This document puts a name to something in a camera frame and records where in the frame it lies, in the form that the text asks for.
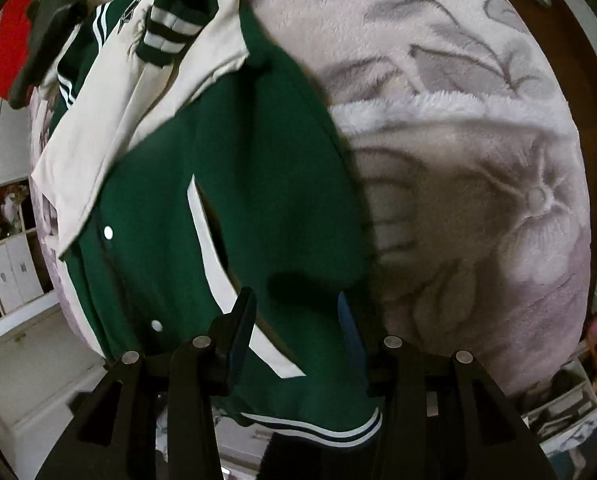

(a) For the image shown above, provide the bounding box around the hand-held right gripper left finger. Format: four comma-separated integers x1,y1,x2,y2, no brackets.
36,287,258,480

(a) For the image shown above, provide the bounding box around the white shelf cabinet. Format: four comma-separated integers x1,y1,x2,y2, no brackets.
0,74,56,317

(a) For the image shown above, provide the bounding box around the pink floral plush blanket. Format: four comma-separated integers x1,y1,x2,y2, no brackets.
31,0,594,461

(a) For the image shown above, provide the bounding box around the white storage chest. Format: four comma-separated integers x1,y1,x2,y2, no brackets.
0,304,110,463

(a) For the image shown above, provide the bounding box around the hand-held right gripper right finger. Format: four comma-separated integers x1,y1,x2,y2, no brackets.
337,292,559,480

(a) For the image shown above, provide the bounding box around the green and white varsity jacket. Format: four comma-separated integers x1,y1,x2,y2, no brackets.
31,0,385,448

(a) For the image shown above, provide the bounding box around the person's left forearm red sleeve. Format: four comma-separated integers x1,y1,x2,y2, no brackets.
0,0,62,102

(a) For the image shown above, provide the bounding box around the grey storage box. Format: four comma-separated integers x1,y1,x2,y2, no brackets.
522,359,597,442

